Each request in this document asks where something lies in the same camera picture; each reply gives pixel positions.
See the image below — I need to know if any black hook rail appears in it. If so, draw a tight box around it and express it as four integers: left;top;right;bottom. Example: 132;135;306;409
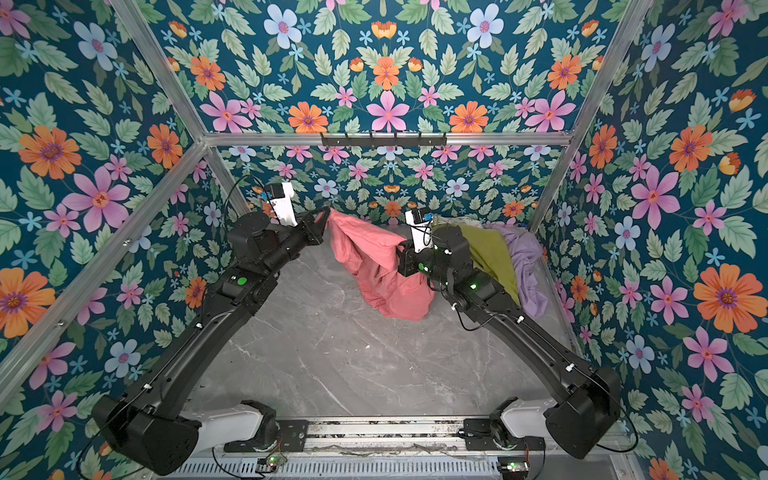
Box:
320;132;448;148

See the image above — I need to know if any pink cloth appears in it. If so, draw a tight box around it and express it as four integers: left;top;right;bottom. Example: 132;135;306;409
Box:
327;210;435;322

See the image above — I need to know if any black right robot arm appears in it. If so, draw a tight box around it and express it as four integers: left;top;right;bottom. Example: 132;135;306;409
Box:
396;227;621;459

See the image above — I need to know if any aluminium frame post back left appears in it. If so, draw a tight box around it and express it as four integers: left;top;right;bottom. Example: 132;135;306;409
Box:
111;1;250;224

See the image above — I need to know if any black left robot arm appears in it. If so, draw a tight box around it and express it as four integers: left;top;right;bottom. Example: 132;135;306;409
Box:
92;208;330;476

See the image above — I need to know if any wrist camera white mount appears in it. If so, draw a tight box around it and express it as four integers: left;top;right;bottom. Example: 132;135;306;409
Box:
405;207;433;253
264;182;298;227

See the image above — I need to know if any aluminium frame post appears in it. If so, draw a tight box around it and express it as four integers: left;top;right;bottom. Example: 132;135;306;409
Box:
528;0;653;235
111;1;250;224

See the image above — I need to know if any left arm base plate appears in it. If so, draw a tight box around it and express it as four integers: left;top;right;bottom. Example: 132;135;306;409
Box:
224;419;310;453

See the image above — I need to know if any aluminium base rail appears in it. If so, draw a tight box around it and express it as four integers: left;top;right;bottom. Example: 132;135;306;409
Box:
122;416;646;480

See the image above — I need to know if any lavender purple cloth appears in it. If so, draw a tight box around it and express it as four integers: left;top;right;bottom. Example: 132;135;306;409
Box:
486;222;548;319

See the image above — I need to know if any aluminium frame beam left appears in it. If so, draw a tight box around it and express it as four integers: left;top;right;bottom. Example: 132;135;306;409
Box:
1;142;208;409

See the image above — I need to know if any lime green cloth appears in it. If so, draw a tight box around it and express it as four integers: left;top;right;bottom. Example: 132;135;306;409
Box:
425;224;520;311

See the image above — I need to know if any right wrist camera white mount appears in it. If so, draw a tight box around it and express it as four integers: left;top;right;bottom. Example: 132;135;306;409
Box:
405;207;433;253

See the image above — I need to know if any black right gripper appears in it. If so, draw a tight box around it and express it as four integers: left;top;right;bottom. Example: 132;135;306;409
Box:
392;238;455;292

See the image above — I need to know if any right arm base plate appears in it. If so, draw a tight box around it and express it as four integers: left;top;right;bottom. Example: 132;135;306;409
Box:
456;418;546;452

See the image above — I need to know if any small black circuit board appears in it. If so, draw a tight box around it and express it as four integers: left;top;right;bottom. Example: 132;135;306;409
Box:
497;457;530;480

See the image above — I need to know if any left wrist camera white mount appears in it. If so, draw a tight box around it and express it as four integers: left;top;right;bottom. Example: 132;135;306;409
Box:
264;182;298;227

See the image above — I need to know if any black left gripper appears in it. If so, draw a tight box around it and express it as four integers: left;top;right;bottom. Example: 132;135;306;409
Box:
259;200;330;275

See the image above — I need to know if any aluminium frame post back right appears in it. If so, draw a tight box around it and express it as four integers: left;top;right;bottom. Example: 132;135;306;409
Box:
528;0;653;235

